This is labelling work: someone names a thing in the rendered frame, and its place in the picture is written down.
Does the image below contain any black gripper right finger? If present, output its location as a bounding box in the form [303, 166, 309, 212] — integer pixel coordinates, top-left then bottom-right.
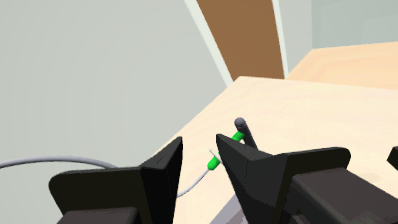
[216, 133, 351, 224]

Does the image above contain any orange bar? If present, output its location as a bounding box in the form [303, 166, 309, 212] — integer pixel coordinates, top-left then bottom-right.
[209, 148, 224, 165]

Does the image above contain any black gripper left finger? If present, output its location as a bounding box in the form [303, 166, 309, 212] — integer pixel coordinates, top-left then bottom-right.
[48, 136, 183, 224]

